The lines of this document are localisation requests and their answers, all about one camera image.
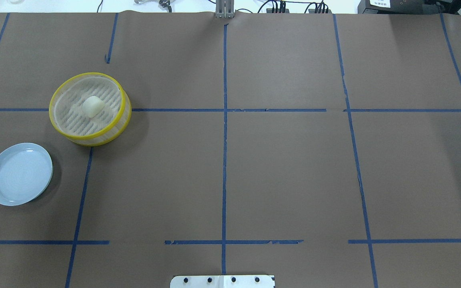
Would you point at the white steamed bun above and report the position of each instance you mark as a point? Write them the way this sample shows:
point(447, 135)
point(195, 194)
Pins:
point(92, 106)

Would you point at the yellow rimmed bamboo steamer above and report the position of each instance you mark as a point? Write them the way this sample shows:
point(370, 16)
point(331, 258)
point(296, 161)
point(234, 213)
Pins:
point(66, 116)

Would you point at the black box with label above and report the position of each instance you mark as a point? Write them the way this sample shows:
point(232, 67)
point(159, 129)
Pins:
point(390, 7)

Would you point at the light blue round plate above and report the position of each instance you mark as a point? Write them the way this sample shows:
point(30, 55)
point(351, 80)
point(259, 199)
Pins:
point(26, 170)

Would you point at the aluminium frame post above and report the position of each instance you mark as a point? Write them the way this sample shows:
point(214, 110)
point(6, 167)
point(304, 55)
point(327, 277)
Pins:
point(224, 8)

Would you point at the white camera mast base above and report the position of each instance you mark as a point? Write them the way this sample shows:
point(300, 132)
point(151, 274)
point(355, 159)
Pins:
point(223, 281)

